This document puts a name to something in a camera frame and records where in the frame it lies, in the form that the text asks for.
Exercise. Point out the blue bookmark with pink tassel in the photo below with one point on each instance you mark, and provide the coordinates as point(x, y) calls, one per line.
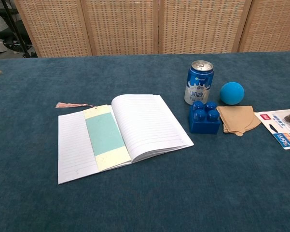
point(105, 135)

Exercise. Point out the black office chair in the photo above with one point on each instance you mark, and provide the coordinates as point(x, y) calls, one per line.
point(8, 36)

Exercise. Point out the black tripod stand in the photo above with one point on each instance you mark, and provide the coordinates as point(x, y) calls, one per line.
point(14, 29)

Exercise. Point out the wicker folding screen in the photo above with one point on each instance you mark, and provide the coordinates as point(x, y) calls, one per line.
point(135, 26)

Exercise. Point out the open white lined notebook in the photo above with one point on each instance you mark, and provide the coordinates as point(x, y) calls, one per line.
point(149, 125)

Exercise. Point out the dark blue table mat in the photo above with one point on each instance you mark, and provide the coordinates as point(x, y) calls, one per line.
point(144, 193)

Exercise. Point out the blue white drink can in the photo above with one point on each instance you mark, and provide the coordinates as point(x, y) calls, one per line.
point(199, 84)

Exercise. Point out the small blue battery pack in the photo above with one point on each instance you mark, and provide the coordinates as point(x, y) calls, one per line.
point(203, 123)

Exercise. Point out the blue ball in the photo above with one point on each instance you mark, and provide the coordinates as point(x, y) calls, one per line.
point(232, 93)

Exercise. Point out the tan cloth piece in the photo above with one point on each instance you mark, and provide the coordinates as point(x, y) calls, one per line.
point(238, 119)

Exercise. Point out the binder clip retail pack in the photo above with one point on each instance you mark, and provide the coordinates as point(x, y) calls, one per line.
point(282, 130)

